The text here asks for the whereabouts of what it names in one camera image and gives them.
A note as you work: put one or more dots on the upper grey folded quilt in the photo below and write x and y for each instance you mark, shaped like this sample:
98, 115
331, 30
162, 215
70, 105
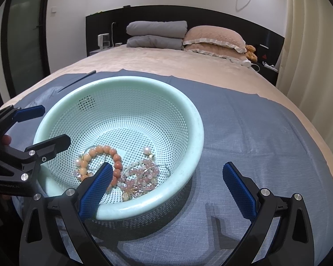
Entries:
174, 29

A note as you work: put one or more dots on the dark glass door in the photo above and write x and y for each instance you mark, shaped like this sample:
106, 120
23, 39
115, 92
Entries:
23, 44

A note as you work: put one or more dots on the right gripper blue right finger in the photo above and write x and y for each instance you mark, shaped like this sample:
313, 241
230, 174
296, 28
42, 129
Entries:
292, 243

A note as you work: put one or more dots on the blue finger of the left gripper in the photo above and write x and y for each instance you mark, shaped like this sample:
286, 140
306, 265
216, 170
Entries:
48, 149
25, 114

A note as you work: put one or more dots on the left nightstand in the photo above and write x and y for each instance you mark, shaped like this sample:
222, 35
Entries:
99, 51

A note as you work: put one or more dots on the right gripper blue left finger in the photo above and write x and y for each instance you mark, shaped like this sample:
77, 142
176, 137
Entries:
41, 242

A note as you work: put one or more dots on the white small heater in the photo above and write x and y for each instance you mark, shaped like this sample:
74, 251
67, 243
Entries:
104, 41

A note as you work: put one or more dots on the mint green plastic basket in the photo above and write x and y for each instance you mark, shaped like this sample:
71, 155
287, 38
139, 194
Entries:
127, 113

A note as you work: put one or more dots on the brown teddy bear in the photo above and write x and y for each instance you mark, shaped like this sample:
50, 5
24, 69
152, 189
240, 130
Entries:
250, 53

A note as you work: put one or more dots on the white round device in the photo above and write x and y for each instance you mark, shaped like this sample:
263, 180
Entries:
246, 63

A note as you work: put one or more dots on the cream curtain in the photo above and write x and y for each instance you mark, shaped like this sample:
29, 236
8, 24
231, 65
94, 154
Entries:
306, 68

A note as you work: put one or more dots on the lower grey folded quilt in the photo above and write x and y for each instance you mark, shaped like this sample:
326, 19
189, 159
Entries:
154, 41

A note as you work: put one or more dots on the left hand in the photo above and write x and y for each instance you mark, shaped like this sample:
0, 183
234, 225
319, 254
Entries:
6, 140

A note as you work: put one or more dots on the lower pink ruffled pillow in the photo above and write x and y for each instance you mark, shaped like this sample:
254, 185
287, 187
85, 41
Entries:
217, 51

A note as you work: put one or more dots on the white power strip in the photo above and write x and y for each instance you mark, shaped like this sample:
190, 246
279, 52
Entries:
271, 67

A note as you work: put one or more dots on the grey folded quilt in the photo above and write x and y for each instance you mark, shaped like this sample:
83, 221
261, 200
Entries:
154, 41
174, 29

